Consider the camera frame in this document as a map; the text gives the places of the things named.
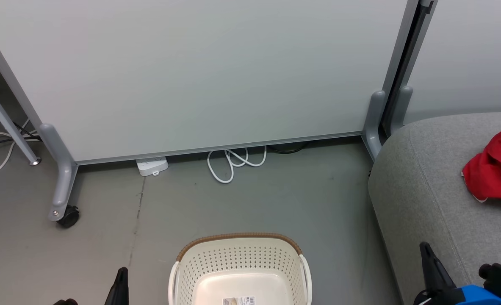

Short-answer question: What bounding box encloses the white power strip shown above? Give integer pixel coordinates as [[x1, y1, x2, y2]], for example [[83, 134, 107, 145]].
[[136, 157, 169, 177]]

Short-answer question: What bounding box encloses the black caster wheel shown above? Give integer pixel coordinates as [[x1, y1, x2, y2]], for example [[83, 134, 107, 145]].
[[57, 205, 80, 229]]

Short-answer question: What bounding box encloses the black floor cable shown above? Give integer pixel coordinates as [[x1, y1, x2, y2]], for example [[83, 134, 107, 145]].
[[0, 122, 42, 154]]

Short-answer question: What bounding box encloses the grey fabric sofa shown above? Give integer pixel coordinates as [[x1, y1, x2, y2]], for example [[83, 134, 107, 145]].
[[368, 111, 501, 305]]

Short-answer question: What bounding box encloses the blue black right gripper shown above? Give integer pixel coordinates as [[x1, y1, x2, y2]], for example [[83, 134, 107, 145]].
[[413, 241, 501, 305]]

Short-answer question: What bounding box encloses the long grey partition leg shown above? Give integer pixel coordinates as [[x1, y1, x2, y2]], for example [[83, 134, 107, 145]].
[[39, 123, 78, 222]]

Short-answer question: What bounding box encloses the black cable under partition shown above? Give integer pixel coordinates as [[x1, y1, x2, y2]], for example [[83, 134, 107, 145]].
[[269, 143, 308, 155]]

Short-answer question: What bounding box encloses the grey metal table leg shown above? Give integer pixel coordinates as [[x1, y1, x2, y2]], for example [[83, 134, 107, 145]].
[[0, 74, 42, 166]]

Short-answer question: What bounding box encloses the red white sports garment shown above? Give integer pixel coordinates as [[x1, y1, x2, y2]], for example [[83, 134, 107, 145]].
[[461, 122, 501, 208]]

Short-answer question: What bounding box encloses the large white partition panel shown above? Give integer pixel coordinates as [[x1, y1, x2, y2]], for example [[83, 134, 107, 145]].
[[0, 0, 421, 166]]

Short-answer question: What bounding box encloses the cream perforated laundry basket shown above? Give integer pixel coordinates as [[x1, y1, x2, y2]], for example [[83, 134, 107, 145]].
[[168, 232, 313, 305]]

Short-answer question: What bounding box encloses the white coiled power cable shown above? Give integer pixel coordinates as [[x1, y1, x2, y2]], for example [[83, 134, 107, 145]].
[[207, 146, 268, 184]]

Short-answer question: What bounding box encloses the short grey partition leg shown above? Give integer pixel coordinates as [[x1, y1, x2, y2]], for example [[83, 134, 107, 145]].
[[389, 86, 413, 136], [363, 90, 386, 161]]

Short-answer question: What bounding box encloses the narrow white partition panel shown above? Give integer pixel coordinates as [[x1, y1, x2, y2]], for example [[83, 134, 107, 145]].
[[403, 0, 501, 126]]

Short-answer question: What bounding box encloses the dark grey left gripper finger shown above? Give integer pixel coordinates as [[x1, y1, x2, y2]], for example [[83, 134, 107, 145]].
[[104, 267, 130, 305]]

